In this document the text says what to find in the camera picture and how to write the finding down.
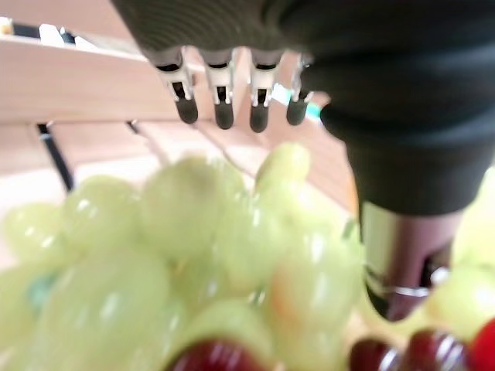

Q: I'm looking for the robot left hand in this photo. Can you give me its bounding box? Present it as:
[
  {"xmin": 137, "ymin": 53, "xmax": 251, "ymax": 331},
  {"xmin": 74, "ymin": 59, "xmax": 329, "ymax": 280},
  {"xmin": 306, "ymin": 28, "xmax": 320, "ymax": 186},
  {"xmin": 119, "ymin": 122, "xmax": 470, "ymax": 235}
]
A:
[{"xmin": 110, "ymin": 0, "xmax": 495, "ymax": 322}]

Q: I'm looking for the white and teal package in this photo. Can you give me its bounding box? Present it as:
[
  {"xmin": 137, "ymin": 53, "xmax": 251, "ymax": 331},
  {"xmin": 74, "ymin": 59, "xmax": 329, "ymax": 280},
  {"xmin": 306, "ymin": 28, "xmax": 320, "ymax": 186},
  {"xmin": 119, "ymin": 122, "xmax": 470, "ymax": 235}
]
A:
[{"xmin": 269, "ymin": 82, "xmax": 323, "ymax": 119}]

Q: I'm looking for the green grape bunch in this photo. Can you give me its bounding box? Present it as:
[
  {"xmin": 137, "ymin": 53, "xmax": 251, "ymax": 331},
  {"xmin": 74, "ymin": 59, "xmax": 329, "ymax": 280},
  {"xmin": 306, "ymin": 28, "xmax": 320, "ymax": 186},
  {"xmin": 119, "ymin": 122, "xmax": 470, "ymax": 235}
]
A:
[{"xmin": 0, "ymin": 142, "xmax": 495, "ymax": 371}]

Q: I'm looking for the dark red grape bunch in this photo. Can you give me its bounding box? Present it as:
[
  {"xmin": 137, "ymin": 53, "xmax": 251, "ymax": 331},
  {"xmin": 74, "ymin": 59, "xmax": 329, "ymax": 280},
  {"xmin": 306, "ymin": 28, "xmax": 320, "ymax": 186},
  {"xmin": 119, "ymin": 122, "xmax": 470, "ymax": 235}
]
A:
[{"xmin": 166, "ymin": 327, "xmax": 475, "ymax": 371}]

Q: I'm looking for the red round fruit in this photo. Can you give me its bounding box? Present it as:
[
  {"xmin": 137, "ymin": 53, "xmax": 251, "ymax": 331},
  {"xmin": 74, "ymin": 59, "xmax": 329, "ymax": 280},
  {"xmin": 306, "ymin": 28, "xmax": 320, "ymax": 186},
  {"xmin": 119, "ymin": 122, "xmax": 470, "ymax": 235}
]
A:
[{"xmin": 469, "ymin": 318, "xmax": 495, "ymax": 371}]

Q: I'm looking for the white box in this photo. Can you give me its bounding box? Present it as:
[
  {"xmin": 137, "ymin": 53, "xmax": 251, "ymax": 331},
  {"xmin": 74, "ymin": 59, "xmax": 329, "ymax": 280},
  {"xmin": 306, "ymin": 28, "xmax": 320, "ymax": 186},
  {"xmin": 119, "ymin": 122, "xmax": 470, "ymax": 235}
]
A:
[{"xmin": 37, "ymin": 22, "xmax": 74, "ymax": 49}]

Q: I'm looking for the black wire basket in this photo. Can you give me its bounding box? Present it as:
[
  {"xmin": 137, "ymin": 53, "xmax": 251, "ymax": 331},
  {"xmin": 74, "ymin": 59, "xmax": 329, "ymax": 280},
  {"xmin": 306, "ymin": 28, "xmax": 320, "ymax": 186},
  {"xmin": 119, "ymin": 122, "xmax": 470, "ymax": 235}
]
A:
[{"xmin": 36, "ymin": 118, "xmax": 257, "ymax": 194}]

